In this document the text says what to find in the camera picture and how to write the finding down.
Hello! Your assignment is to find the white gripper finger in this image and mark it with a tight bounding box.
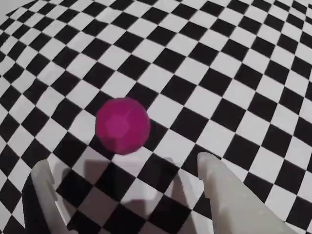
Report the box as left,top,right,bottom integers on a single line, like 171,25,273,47
30,159,72,234
197,152,297,234

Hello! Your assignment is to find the pink faceted ball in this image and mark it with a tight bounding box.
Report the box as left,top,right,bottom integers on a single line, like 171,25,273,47
95,97,151,156

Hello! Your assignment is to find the checkered print white mat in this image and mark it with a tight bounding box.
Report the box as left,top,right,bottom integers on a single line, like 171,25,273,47
0,0,312,234

